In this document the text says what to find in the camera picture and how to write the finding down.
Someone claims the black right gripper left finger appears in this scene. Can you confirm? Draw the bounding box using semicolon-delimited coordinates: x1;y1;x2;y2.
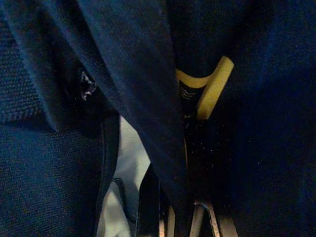
138;167;175;237

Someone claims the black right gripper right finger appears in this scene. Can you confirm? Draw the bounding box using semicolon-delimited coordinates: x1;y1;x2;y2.
190;201;239;237

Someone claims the navy t-shirt with gold logo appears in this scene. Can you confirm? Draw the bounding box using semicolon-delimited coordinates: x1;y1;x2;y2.
0;0;316;237

